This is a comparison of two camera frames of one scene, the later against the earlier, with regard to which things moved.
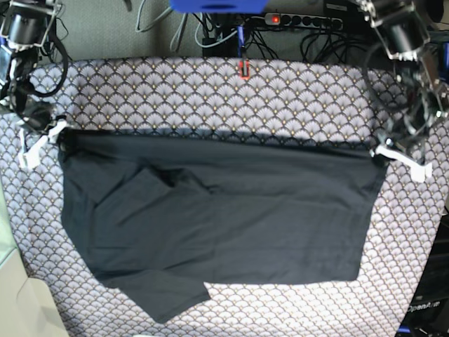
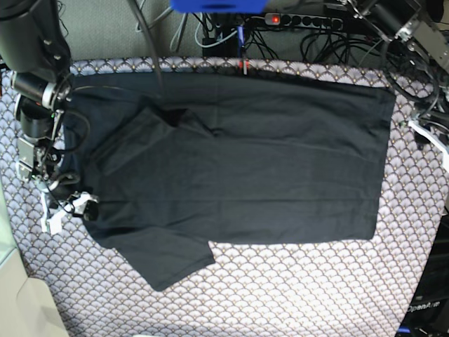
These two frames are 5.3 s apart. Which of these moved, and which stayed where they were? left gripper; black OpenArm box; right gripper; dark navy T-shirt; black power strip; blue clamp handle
Moved: left gripper; dark navy T-shirt; right gripper
Stayed: black power strip; blue clamp handle; black OpenArm box
